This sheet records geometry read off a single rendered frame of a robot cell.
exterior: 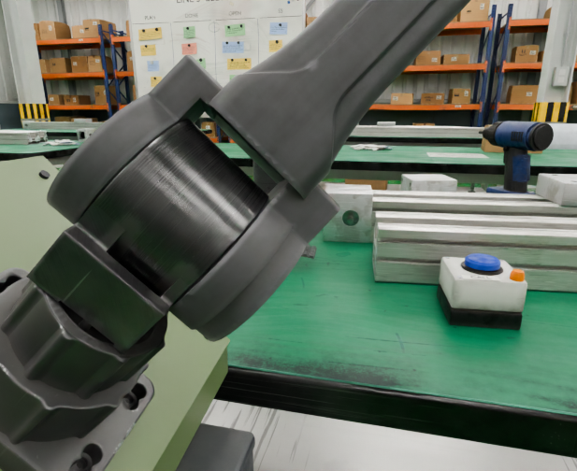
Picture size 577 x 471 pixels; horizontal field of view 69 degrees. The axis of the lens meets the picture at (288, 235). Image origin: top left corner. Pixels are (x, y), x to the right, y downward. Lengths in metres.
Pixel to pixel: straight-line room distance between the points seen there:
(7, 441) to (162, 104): 0.17
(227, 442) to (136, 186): 0.24
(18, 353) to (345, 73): 0.20
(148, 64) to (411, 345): 3.74
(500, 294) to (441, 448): 0.74
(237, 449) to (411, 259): 0.39
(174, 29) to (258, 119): 3.76
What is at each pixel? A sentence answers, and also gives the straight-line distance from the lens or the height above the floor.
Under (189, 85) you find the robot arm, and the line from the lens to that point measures 0.21.
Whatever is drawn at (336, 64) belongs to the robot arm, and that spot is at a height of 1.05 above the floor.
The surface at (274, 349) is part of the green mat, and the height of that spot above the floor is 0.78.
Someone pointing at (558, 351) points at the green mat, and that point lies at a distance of 0.54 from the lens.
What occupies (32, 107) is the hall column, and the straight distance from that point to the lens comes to 8.52.
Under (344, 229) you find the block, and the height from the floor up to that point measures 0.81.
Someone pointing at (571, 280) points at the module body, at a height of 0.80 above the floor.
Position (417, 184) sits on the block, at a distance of 0.98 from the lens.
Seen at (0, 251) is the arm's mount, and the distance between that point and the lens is 0.34.
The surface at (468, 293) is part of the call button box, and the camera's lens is 0.53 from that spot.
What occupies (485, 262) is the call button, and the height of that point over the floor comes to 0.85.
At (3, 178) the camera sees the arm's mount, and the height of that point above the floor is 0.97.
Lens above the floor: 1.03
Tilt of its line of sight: 17 degrees down
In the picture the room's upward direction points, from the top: straight up
